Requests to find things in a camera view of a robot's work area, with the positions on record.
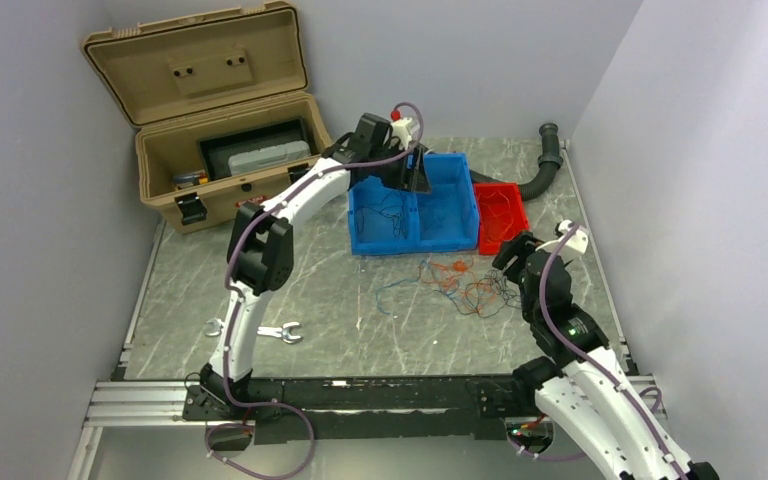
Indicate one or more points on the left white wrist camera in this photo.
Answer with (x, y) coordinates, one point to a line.
(404, 129)

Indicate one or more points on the black tray in toolbox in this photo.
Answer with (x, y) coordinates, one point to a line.
(216, 151)

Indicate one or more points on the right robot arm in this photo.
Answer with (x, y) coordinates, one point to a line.
(578, 381)

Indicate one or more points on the yellow black tool in toolbox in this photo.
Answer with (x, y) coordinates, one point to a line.
(183, 181)

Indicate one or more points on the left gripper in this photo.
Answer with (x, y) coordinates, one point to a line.
(419, 180)

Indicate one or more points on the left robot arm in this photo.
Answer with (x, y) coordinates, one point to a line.
(261, 255)

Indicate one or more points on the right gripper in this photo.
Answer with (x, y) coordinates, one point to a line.
(517, 247)

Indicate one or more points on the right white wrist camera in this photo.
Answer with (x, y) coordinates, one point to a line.
(572, 240)

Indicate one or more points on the tan plastic toolbox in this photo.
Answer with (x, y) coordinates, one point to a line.
(182, 80)

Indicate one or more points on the silver open-end wrench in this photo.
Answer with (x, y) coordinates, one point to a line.
(215, 326)

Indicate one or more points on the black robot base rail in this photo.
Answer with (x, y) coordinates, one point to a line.
(278, 410)

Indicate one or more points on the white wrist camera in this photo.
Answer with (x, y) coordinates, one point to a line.
(404, 129)
(572, 240)

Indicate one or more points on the blue double plastic bin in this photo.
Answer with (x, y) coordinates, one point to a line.
(383, 221)

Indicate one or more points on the red plastic bin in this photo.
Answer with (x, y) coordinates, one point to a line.
(502, 215)

